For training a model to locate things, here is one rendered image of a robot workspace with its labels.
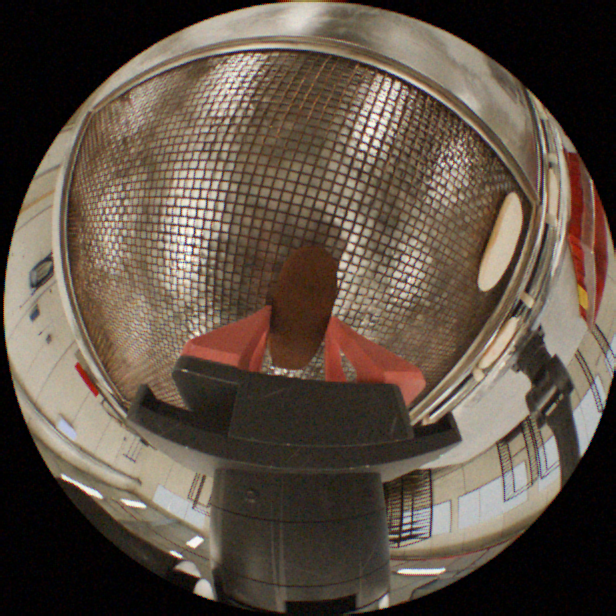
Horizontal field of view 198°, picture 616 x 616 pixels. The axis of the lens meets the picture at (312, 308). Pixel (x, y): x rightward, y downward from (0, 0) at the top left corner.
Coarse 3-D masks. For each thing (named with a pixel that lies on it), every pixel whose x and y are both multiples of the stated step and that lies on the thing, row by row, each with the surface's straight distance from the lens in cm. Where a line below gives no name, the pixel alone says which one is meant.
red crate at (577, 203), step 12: (576, 156) 70; (576, 168) 66; (576, 180) 63; (576, 192) 60; (576, 204) 57; (576, 216) 55; (576, 228) 53; (576, 240) 52; (576, 252) 57; (576, 264) 62; (576, 276) 66
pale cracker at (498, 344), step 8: (512, 320) 33; (504, 328) 33; (512, 328) 34; (496, 336) 33; (504, 336) 33; (496, 344) 33; (504, 344) 35; (488, 352) 34; (496, 352) 34; (480, 360) 34; (488, 360) 35
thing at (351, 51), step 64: (256, 64) 15; (320, 64) 15; (384, 64) 16; (128, 128) 20; (256, 128) 12; (320, 128) 12; (448, 128) 16; (64, 192) 30; (64, 256) 31; (192, 256) 14; (384, 256) 13; (448, 256) 15; (512, 256) 22; (448, 320) 18; (448, 384) 26
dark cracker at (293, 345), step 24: (288, 264) 11; (312, 264) 11; (288, 288) 11; (312, 288) 11; (336, 288) 12; (288, 312) 12; (312, 312) 12; (288, 336) 13; (312, 336) 13; (288, 360) 15
